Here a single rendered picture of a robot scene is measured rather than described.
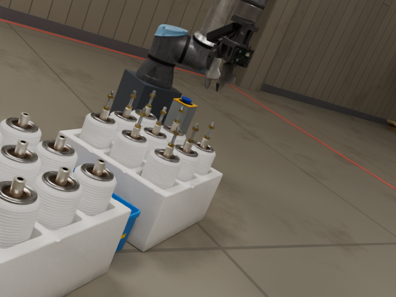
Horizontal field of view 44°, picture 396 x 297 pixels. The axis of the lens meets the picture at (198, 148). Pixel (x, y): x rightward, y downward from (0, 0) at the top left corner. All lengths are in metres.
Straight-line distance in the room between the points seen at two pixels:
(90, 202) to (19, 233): 0.21
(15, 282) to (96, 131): 0.61
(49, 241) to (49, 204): 0.08
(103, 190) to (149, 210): 0.28
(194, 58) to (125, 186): 0.74
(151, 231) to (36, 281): 0.44
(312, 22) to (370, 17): 0.93
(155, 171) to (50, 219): 0.42
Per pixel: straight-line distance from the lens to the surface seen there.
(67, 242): 1.00
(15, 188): 0.92
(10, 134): 1.20
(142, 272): 1.30
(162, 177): 1.34
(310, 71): 5.68
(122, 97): 1.99
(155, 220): 1.33
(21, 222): 0.91
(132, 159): 1.39
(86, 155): 1.43
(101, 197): 1.09
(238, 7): 1.36
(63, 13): 3.92
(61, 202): 0.99
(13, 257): 0.90
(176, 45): 1.91
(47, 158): 1.13
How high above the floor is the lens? 0.69
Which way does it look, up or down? 17 degrees down
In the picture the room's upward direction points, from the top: 23 degrees clockwise
